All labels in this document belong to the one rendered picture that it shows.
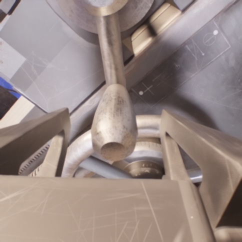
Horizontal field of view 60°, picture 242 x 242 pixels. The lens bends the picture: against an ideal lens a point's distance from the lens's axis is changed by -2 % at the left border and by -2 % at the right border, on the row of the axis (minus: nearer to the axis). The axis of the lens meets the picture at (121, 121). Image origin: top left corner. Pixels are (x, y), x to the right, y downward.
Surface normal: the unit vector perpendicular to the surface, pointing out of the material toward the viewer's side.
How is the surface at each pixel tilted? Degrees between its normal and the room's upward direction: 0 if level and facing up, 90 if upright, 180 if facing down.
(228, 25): 90
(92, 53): 90
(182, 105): 90
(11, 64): 90
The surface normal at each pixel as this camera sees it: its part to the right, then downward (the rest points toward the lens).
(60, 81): 0.00, 0.56
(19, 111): -0.57, -0.15
